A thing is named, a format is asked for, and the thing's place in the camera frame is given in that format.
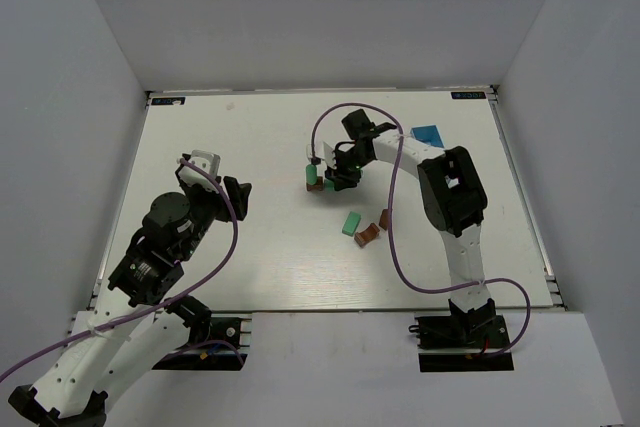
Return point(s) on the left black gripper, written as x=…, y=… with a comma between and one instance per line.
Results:
x=220, y=202

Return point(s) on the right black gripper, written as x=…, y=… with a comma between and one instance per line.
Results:
x=343, y=173

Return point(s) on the brown cube block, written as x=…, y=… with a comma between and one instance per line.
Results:
x=318, y=186

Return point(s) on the green small block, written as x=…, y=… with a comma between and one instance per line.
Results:
x=311, y=174

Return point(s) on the green long block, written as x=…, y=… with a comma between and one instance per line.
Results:
x=351, y=224

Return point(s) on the blue plastic box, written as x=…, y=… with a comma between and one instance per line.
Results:
x=428, y=134

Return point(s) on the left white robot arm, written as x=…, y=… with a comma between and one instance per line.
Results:
x=135, y=323

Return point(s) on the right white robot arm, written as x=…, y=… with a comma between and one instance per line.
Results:
x=454, y=201

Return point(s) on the brown small block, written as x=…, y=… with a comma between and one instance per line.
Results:
x=384, y=219

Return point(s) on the brown arch block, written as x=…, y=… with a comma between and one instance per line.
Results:
x=367, y=235

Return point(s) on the left blue corner label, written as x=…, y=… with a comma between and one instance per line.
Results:
x=167, y=101

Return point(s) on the blue corner label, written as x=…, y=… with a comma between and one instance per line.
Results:
x=167, y=101
x=468, y=95

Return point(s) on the right blue corner label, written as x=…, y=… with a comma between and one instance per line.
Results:
x=468, y=95

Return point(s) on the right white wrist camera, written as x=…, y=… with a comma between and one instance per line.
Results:
x=321, y=152

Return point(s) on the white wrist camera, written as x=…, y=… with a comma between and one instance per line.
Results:
x=197, y=168
x=321, y=152

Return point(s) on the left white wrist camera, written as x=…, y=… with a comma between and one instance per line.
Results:
x=197, y=168

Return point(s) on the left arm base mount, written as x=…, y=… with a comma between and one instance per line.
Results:
x=224, y=347

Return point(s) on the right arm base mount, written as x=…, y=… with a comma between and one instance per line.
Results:
x=442, y=350

